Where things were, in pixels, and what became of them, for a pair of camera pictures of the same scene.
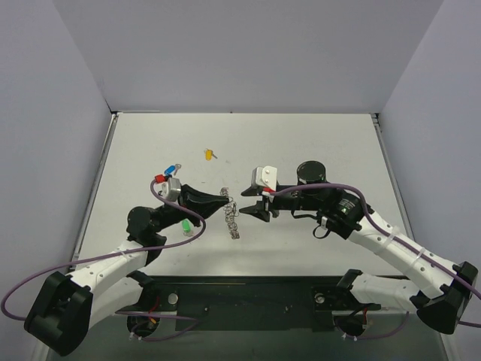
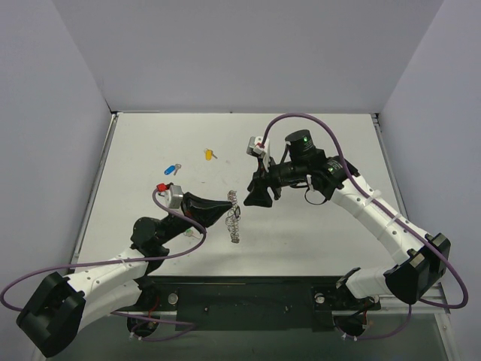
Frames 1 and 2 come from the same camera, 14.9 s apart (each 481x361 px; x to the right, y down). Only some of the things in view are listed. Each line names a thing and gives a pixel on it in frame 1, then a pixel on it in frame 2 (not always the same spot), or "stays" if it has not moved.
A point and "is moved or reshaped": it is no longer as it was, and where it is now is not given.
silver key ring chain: [231, 213] is moved or reshaped
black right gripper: [267, 203] -> [265, 181]
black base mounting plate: [252, 303] stays
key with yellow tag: [209, 154] stays
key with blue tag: [170, 169] stays
